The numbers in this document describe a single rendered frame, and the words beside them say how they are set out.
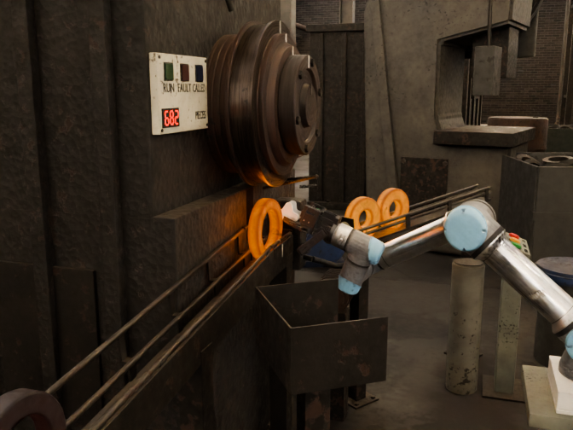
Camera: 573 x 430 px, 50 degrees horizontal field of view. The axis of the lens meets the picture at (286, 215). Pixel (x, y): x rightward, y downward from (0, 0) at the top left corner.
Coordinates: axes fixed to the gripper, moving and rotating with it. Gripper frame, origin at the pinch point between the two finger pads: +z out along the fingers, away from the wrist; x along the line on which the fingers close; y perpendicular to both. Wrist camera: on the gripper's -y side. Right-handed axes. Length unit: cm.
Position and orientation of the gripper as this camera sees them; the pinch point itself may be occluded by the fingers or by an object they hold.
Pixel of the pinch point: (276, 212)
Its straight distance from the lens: 194.0
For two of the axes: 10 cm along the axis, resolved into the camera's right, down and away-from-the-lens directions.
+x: -3.4, 1.9, -9.2
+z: -8.8, -4.1, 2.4
